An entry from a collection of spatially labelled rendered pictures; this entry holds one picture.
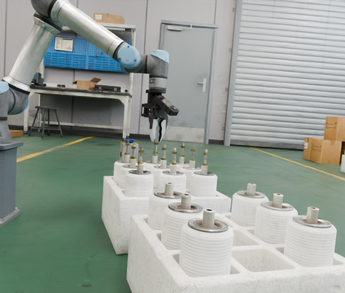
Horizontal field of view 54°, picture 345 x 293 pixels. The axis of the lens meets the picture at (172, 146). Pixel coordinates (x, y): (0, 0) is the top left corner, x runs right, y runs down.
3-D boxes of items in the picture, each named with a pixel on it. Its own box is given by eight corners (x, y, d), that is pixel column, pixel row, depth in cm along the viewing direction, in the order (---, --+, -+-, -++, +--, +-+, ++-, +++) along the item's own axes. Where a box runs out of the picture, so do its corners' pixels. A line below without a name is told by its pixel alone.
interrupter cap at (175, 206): (174, 215, 70) (174, 211, 69) (163, 204, 77) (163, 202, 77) (208, 214, 72) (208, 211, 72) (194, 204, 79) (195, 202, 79)
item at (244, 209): (238, 267, 89) (244, 199, 87) (221, 253, 98) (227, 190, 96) (269, 265, 92) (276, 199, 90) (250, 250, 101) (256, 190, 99)
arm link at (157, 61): (149, 52, 142) (170, 53, 142) (148, 78, 143) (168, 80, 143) (148, 48, 134) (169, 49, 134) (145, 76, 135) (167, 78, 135)
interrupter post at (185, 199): (181, 211, 73) (182, 196, 73) (178, 208, 75) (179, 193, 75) (192, 211, 74) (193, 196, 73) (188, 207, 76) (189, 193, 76)
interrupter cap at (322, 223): (309, 230, 66) (309, 227, 66) (284, 218, 73) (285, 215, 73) (340, 229, 68) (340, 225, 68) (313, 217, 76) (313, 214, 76)
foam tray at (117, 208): (116, 255, 107) (120, 199, 106) (101, 217, 144) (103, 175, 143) (227, 248, 120) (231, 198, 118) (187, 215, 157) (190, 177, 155)
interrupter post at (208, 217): (204, 229, 62) (206, 211, 61) (199, 225, 64) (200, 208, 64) (216, 229, 62) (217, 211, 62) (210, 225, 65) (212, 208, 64)
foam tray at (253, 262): (171, 392, 56) (180, 286, 54) (125, 279, 92) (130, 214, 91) (356, 355, 68) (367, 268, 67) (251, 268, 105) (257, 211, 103)
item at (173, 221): (164, 301, 70) (171, 215, 68) (152, 279, 79) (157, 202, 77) (207, 296, 73) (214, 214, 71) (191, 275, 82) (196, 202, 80)
